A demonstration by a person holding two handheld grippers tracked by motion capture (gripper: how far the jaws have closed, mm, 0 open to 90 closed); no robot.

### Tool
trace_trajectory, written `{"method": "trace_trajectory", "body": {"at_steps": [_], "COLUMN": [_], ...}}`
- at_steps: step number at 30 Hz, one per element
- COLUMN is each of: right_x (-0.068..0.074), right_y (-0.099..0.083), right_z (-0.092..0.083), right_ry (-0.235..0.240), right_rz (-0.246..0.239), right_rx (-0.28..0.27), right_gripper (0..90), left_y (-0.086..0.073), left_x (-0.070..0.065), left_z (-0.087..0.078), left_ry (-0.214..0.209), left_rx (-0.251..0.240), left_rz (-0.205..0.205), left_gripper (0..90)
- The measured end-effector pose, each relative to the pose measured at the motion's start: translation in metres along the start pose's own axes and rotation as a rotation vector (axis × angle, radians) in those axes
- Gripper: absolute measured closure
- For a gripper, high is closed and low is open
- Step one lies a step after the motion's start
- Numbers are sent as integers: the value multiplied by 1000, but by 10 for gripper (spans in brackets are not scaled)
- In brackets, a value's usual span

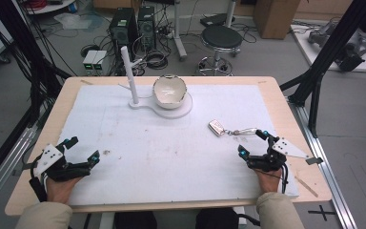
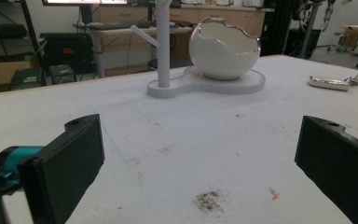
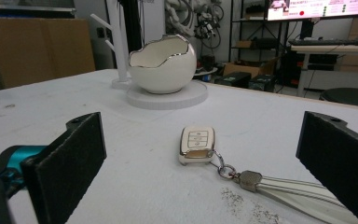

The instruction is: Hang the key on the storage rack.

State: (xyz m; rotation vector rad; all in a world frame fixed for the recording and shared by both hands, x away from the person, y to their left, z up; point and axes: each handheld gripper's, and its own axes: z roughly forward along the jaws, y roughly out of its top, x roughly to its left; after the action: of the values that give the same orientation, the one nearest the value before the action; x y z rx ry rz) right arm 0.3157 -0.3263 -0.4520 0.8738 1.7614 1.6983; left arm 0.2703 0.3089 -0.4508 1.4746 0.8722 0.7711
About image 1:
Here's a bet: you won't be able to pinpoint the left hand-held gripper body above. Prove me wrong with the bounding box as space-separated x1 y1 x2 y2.
29 143 92 187

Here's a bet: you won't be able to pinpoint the coiled black cable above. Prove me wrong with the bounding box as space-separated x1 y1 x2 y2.
145 50 170 71

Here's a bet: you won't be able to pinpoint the wooden table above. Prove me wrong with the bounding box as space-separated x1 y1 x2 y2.
5 75 334 218

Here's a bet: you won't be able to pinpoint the person's legs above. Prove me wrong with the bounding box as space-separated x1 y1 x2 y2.
113 208 240 229

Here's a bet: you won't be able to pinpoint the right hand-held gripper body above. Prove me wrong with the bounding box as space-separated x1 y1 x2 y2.
246 135 324 173

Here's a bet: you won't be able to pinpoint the white platform with equipment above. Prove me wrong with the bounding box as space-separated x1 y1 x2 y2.
290 17 366 74

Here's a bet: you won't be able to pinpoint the white stand with upright post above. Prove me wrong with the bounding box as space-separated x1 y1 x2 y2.
120 45 193 120

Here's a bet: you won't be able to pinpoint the person's left hand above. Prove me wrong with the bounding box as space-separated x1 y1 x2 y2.
46 176 84 205

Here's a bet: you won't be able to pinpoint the white power supply box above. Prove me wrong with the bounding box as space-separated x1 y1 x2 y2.
82 50 108 72

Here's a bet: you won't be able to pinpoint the black computer tower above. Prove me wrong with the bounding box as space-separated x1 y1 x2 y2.
109 7 139 76
137 5 157 52

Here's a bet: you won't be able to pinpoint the silver key fob with strap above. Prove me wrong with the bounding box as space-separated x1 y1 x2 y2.
208 119 259 137

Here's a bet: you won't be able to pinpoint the black metal frame strut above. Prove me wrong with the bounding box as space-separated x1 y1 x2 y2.
279 0 366 138
0 0 71 128

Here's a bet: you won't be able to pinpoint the person's right hand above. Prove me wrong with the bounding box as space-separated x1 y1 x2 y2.
254 167 284 195

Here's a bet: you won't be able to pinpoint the white ceramic bowl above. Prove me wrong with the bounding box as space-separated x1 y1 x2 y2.
152 74 188 111

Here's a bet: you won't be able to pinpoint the cardboard box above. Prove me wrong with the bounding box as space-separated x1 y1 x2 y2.
253 0 301 40

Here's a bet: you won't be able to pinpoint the black round stool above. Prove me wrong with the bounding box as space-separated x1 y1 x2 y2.
197 24 244 76

